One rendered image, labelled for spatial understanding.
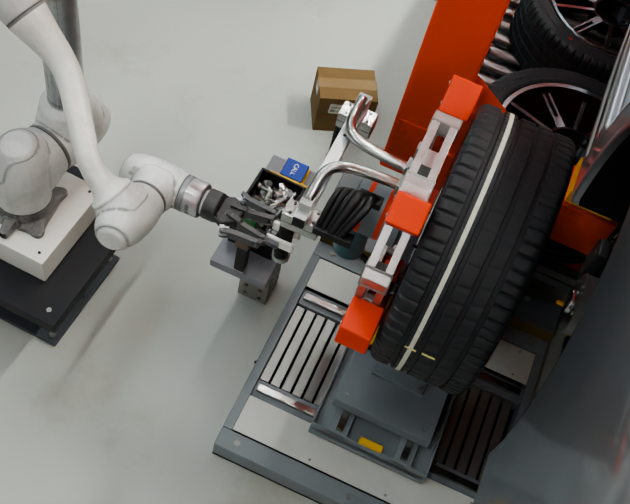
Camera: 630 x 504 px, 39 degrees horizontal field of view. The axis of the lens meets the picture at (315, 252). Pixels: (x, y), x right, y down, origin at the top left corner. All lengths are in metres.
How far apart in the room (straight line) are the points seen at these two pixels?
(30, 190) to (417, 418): 1.24
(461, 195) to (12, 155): 1.18
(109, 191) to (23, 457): 1.01
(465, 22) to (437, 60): 0.15
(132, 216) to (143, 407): 0.92
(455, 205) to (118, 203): 0.72
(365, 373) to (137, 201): 0.96
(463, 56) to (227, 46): 1.53
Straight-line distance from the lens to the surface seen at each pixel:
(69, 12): 2.28
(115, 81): 3.49
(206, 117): 3.39
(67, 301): 2.59
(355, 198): 1.91
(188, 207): 2.09
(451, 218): 1.83
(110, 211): 1.98
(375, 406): 2.60
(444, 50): 2.31
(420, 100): 2.44
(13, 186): 2.47
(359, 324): 1.94
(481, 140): 1.92
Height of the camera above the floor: 2.55
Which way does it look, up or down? 56 degrees down
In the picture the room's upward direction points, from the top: 17 degrees clockwise
